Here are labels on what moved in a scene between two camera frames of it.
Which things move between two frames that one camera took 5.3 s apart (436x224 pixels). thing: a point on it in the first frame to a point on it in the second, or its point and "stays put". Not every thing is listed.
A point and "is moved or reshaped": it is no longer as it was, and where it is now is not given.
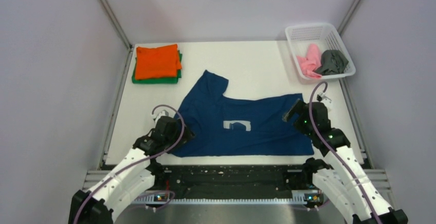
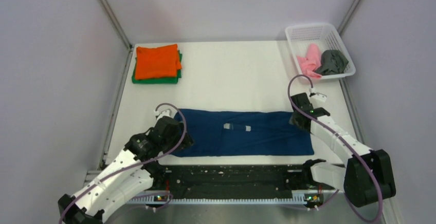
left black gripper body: x=170 y=140 stays put
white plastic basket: x=325 y=36 stays put
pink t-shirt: x=312 y=61 stays put
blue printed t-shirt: x=222 y=125 is moved or reshaped
